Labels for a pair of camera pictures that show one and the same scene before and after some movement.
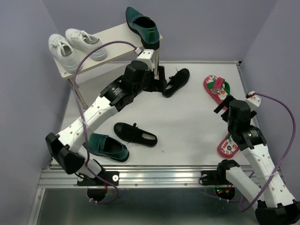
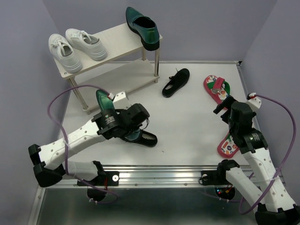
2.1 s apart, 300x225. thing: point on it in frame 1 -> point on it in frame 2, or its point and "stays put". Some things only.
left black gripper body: (147, 84) -> (130, 129)
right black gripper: (228, 98) stays put
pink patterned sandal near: (227, 147) stays put
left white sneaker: (62, 50) stays put
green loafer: (143, 26) stays put
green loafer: (104, 146) -> (106, 103)
